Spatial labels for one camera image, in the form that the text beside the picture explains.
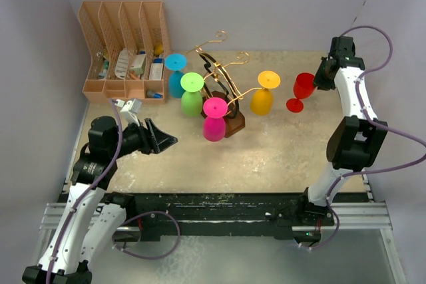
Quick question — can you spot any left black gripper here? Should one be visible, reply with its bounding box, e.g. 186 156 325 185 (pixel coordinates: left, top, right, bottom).
109 117 177 158

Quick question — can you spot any red wine glass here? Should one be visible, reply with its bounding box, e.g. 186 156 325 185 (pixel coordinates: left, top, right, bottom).
286 72 315 113

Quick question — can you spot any pink wine glass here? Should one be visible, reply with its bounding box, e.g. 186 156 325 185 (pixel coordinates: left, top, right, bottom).
202 97 228 142

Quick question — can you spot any yellow wine glass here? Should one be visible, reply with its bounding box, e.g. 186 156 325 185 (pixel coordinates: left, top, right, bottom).
250 71 281 116

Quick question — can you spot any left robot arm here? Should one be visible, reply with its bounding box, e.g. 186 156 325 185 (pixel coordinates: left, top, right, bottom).
22 116 178 283

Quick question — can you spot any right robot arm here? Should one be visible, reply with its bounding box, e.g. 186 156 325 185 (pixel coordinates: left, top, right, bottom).
296 36 387 225

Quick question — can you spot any green wine glass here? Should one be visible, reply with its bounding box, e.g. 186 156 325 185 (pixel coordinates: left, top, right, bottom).
180 72 204 116

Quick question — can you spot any blue wine glass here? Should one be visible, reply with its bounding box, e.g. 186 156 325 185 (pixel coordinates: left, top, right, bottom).
165 53 187 98

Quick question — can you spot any gold and black glass rack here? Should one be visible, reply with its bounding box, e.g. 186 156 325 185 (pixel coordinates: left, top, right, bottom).
187 31 250 138

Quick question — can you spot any grey and blue stamp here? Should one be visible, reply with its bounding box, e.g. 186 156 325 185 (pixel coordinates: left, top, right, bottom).
146 90 163 99

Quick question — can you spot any white instruction card box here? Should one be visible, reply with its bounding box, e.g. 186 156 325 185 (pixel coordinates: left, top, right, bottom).
148 58 164 80

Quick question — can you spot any green and white box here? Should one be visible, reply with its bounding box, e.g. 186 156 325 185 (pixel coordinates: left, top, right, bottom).
130 54 146 76

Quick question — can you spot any yellow round item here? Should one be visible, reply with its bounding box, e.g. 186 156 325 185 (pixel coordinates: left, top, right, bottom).
154 43 164 56

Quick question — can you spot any peach plastic desk organizer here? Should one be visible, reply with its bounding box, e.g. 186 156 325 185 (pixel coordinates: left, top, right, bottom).
78 0 172 104

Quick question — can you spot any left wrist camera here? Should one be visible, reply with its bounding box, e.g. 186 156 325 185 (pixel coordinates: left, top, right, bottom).
120 98 142 126

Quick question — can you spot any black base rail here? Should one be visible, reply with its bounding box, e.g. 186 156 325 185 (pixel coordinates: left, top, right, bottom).
59 192 370 241

